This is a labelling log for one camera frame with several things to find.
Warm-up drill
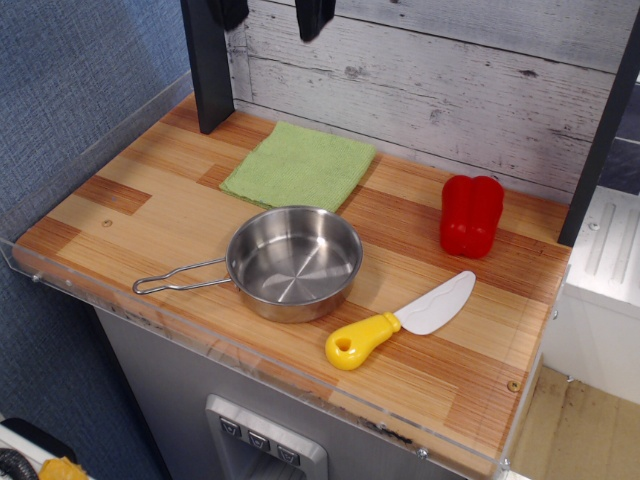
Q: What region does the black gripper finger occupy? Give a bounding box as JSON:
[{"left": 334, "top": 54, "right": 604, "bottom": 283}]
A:
[
  {"left": 295, "top": 0, "right": 336, "bottom": 42},
  {"left": 207, "top": 0, "right": 249, "bottom": 31}
]

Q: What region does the green cloth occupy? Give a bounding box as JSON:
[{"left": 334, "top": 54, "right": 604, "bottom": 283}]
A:
[{"left": 220, "top": 122, "right": 376, "bottom": 213}]

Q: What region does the red toy bell pepper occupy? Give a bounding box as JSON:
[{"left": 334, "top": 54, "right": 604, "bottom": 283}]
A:
[{"left": 440, "top": 175, "right": 504, "bottom": 259}]

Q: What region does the small steel pan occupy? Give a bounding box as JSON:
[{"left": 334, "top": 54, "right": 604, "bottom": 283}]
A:
[{"left": 132, "top": 206, "right": 364, "bottom": 323}]

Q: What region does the clear acrylic table guard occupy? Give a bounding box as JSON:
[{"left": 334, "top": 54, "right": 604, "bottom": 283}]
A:
[{"left": 15, "top": 71, "right": 568, "bottom": 478}]

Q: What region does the grey toy fridge cabinet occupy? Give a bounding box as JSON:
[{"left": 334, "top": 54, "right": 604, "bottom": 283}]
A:
[{"left": 97, "top": 310, "right": 457, "bottom": 479}]

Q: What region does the white side cabinet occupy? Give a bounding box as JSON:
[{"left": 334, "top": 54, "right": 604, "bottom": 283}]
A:
[{"left": 541, "top": 186, "right": 639, "bottom": 403}]

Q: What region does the silver dispenser button panel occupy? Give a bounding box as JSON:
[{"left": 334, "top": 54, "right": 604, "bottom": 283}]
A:
[{"left": 205, "top": 394, "right": 329, "bottom": 479}]

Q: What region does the yellow black object at corner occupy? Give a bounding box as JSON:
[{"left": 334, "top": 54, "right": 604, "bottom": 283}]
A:
[{"left": 1, "top": 418, "right": 91, "bottom": 480}]

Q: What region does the dark left shelf post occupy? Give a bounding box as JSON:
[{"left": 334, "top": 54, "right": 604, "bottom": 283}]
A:
[{"left": 181, "top": 0, "right": 234, "bottom": 134}]

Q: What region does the dark shelf post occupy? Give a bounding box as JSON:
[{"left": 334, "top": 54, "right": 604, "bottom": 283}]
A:
[
  {"left": 557, "top": 12, "right": 639, "bottom": 247},
  {"left": 181, "top": 0, "right": 234, "bottom": 134}
]

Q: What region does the dark right shelf post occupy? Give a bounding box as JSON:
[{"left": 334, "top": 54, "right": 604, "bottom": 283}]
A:
[{"left": 557, "top": 12, "right": 639, "bottom": 247}]

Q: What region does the yellow handled toy knife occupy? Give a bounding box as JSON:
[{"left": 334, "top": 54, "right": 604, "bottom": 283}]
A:
[{"left": 325, "top": 271, "right": 476, "bottom": 371}]

